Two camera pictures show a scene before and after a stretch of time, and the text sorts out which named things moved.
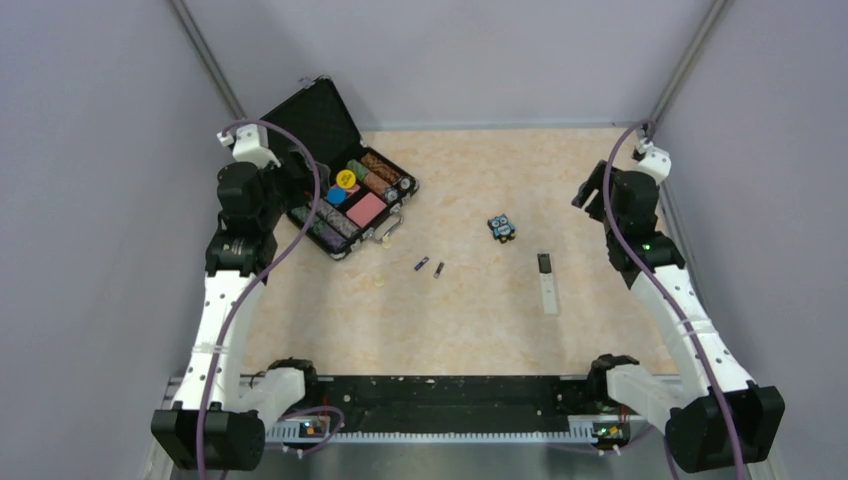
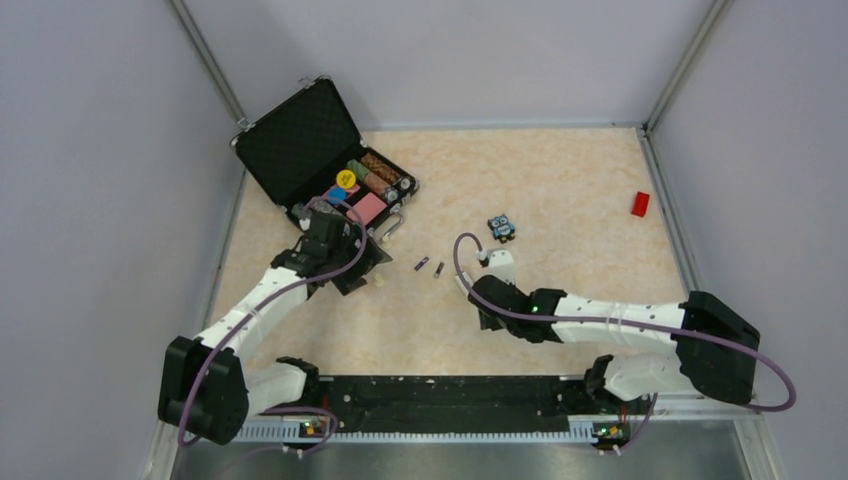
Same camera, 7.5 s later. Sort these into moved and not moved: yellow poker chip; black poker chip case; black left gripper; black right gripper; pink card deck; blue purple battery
Moved: black left gripper; black right gripper
Not moved: black poker chip case; yellow poker chip; blue purple battery; pink card deck
